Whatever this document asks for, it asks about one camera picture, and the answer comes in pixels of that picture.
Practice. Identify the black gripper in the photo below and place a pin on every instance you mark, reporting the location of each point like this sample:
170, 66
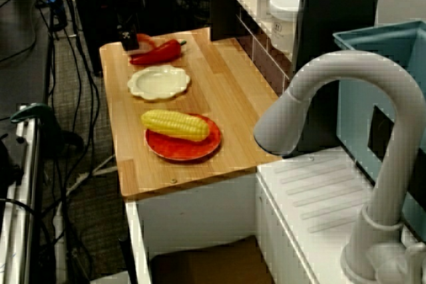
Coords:
127, 21

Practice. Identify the green clamp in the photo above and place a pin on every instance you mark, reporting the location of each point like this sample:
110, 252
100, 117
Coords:
36, 111

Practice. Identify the grey toy faucet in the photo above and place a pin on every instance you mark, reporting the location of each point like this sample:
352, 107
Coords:
333, 64

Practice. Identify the black upright post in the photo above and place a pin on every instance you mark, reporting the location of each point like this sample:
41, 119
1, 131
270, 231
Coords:
333, 8

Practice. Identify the cream scalloped plate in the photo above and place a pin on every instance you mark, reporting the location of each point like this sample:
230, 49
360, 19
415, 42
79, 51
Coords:
159, 82

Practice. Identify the blue plastic bin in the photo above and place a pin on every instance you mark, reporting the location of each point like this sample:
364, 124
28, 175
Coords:
352, 107

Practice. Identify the red chili pepper toy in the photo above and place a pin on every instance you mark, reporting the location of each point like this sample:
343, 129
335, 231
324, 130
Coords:
163, 52

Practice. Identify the metal countertop screw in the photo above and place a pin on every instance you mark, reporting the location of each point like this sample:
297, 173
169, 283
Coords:
173, 180

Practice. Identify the salmon sushi toy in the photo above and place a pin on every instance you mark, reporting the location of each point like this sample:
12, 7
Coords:
148, 42

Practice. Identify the black mount knob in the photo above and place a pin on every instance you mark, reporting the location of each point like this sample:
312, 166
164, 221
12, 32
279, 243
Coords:
8, 164

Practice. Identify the white toy kitchen cabinet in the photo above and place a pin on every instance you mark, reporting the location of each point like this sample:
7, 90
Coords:
199, 211

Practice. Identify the metal frame rail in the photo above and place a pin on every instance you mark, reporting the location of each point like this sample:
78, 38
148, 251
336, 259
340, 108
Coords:
20, 197

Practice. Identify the tiled backsplash shelf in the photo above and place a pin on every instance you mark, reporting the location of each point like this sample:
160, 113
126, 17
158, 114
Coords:
223, 14

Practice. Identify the black rod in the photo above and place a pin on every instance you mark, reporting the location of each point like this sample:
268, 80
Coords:
128, 260

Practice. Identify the yellow corn cob toy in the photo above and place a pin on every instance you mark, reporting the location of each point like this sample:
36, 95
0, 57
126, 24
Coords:
173, 124

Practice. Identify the red round plate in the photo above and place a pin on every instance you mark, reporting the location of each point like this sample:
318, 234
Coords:
186, 151

